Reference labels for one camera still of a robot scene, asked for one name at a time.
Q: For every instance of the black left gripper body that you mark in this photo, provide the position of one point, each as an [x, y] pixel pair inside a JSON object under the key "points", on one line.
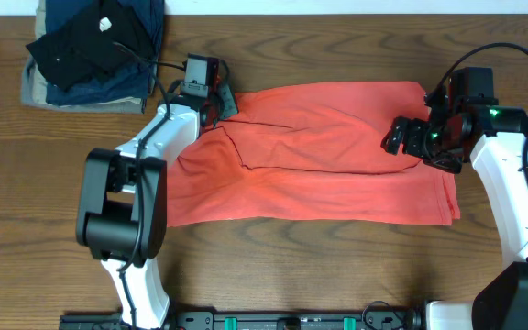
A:
{"points": [[226, 104]]}

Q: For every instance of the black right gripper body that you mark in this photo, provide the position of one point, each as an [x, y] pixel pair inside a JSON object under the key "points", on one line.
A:
{"points": [[411, 138]]}

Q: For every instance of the red printed t-shirt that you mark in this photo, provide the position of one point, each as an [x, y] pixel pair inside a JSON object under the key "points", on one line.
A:
{"points": [[311, 152]]}

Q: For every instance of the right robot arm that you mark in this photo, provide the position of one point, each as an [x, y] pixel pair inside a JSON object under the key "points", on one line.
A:
{"points": [[493, 140]]}

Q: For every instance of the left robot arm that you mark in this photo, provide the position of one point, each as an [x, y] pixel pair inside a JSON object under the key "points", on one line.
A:
{"points": [[122, 213]]}

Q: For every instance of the navy blue folded garment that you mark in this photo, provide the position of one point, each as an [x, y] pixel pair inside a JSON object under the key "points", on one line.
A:
{"points": [[131, 80]]}

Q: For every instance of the black folded garment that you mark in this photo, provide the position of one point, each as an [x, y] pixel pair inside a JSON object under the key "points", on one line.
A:
{"points": [[92, 44]]}

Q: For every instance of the grey folded trousers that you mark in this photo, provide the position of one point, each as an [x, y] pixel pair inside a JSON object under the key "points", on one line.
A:
{"points": [[85, 107]]}

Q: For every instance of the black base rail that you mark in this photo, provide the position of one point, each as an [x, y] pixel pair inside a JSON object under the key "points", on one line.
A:
{"points": [[380, 319]]}

